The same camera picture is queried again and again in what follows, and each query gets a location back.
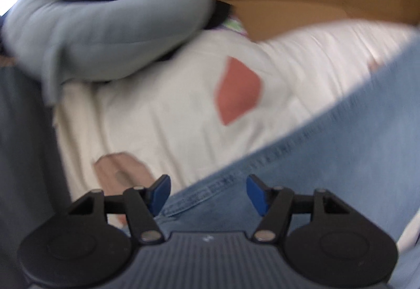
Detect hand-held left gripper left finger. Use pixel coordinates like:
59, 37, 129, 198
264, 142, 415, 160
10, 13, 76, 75
67, 174, 172, 244

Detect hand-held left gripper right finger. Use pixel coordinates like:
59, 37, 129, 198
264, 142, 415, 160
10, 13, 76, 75
246, 174, 354, 243

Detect light blue denim pants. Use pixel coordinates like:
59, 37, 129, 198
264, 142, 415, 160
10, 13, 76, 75
123, 43, 420, 289

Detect cream bear printed blanket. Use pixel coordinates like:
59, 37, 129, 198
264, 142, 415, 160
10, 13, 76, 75
54, 18, 420, 234

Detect grey plush neck pillow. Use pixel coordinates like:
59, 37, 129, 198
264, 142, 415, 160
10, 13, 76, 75
3, 0, 214, 106

